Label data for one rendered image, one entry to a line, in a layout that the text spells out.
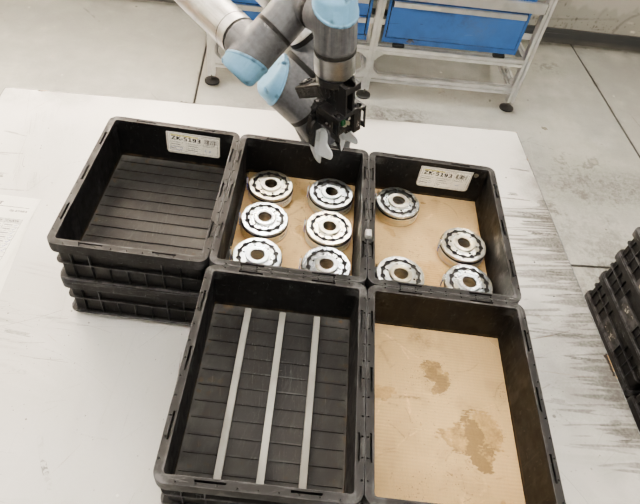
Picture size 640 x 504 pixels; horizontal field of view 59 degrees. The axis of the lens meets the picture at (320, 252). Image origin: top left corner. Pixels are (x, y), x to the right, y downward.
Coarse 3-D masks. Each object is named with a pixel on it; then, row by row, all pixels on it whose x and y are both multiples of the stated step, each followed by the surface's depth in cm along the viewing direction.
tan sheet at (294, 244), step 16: (304, 192) 135; (352, 192) 137; (288, 208) 131; (304, 208) 132; (352, 208) 134; (288, 224) 128; (352, 224) 130; (240, 240) 123; (288, 240) 124; (304, 240) 125; (352, 240) 127; (288, 256) 121
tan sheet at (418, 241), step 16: (432, 208) 137; (448, 208) 137; (464, 208) 138; (384, 224) 131; (416, 224) 132; (432, 224) 133; (448, 224) 134; (464, 224) 134; (384, 240) 128; (400, 240) 128; (416, 240) 129; (432, 240) 130; (384, 256) 125; (400, 256) 125; (416, 256) 126; (432, 256) 126; (432, 272) 123
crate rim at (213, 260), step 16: (240, 144) 128; (288, 144) 131; (304, 144) 131; (240, 160) 125; (368, 160) 130; (368, 176) 127; (224, 208) 115; (224, 224) 112; (288, 272) 106; (304, 272) 106; (320, 272) 106
